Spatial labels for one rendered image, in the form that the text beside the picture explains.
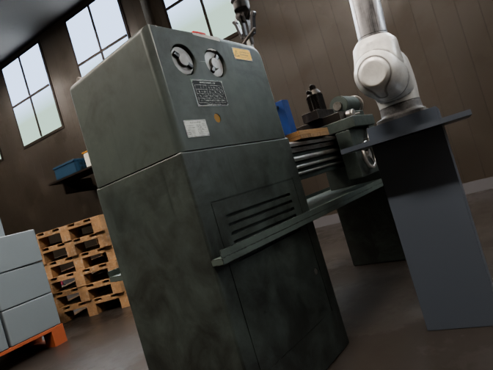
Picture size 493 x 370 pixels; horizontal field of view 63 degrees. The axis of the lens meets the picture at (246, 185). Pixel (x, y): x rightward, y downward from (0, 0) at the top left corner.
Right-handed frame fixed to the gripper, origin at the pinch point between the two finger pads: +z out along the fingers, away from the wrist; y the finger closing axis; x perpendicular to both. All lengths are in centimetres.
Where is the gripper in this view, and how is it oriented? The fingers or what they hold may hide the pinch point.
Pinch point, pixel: (250, 45)
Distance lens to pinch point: 194.1
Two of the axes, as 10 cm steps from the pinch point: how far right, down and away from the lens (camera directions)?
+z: 2.3, 9.7, 0.3
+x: -6.0, 1.6, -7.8
